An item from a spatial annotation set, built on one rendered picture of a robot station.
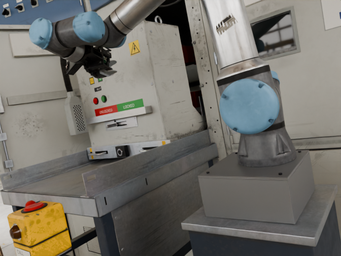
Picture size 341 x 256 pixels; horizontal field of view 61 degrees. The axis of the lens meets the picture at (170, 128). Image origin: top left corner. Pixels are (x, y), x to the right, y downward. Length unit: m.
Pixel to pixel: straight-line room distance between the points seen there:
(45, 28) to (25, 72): 0.81
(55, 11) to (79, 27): 1.16
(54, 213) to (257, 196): 0.44
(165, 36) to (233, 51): 0.67
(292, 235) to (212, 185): 0.21
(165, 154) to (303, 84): 0.55
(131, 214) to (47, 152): 0.80
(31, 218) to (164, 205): 0.55
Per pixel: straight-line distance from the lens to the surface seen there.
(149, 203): 1.01
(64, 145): 1.66
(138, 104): 1.22
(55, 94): 1.65
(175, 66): 1.27
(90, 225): 2.19
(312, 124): 1.15
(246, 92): 0.60
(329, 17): 1.14
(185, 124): 1.26
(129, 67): 1.24
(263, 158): 0.76
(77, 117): 1.41
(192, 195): 1.20
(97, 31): 0.82
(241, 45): 0.63
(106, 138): 1.41
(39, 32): 0.88
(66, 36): 0.85
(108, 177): 0.90
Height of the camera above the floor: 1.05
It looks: 4 degrees down
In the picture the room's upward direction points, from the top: 11 degrees counter-clockwise
